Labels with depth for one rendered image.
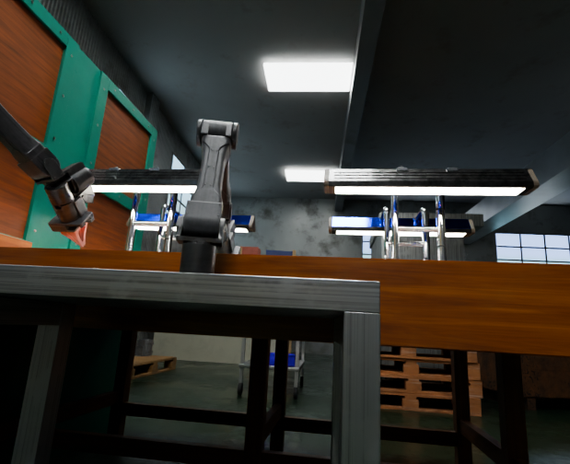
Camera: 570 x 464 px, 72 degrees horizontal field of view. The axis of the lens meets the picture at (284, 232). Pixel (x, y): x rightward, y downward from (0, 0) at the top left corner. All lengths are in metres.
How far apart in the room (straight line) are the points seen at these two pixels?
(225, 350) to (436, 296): 5.99
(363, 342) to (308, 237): 10.30
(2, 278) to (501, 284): 0.88
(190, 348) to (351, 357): 6.44
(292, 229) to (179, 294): 10.35
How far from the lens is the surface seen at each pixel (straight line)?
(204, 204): 0.77
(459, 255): 5.98
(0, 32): 1.85
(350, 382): 0.51
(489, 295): 0.93
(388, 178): 1.26
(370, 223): 1.80
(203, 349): 6.84
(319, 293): 0.51
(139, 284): 0.56
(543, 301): 0.97
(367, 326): 0.51
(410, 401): 3.70
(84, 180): 1.24
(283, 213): 11.00
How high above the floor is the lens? 0.61
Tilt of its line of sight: 14 degrees up
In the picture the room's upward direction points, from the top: 3 degrees clockwise
